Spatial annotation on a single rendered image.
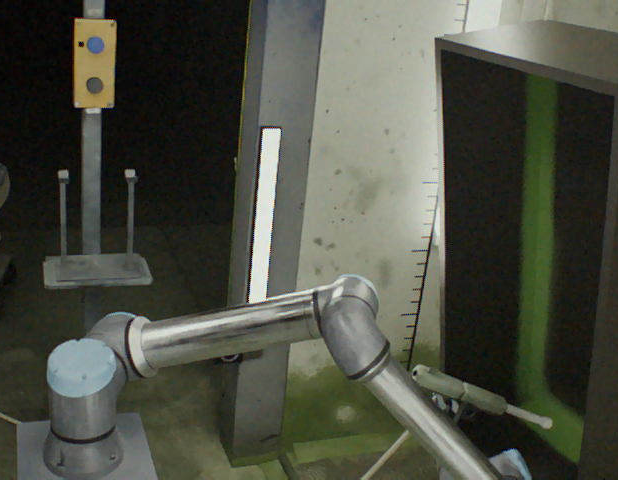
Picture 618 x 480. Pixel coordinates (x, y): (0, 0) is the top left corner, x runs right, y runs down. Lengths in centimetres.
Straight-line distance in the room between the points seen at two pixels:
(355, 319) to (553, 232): 83
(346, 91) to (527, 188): 64
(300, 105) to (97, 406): 112
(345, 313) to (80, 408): 61
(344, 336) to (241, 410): 122
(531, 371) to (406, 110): 93
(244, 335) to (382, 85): 104
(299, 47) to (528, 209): 82
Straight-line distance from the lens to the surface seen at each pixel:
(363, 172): 247
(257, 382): 268
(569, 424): 246
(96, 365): 170
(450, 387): 208
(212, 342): 174
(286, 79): 230
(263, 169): 232
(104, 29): 232
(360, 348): 154
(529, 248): 227
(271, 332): 170
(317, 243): 250
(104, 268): 243
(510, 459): 188
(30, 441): 194
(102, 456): 180
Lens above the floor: 179
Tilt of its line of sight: 21 degrees down
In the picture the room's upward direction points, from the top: 6 degrees clockwise
